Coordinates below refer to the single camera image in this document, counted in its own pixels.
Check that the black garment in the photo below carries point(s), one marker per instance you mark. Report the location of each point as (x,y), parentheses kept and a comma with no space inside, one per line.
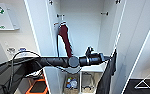
(106,76)

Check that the white wardrobe door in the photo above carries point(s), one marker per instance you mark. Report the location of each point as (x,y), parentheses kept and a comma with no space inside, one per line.
(137,36)
(39,30)

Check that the white inner shelf unit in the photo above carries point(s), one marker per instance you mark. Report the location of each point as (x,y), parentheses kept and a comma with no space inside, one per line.
(91,69)

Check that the brown cardboard box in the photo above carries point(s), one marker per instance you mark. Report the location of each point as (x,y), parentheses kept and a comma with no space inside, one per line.
(72,75)

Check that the white wall switch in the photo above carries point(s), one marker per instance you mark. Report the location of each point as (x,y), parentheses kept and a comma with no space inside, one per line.
(6,44)

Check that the small green yellow bottle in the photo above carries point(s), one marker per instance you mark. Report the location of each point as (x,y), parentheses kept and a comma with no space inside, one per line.
(68,82)

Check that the white clothes hanger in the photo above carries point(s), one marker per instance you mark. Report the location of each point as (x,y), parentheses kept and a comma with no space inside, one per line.
(62,21)
(118,40)

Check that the black wardrobe hook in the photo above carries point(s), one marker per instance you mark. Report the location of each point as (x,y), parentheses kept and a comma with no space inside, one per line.
(104,13)
(60,15)

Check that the white wardrobe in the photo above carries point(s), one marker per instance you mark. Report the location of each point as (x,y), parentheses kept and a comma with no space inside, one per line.
(84,33)

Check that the white first aid box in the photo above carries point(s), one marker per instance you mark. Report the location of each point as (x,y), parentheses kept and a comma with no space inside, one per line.
(2,16)

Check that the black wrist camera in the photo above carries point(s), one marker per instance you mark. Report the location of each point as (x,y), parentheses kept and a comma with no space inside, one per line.
(89,50)

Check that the white orange paper label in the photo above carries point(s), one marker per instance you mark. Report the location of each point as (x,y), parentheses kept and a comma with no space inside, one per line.
(56,24)

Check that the maroon and white jacket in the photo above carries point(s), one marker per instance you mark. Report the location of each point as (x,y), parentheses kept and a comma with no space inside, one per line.
(66,40)

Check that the clear plastic bottle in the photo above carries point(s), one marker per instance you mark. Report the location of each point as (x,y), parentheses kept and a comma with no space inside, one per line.
(74,83)

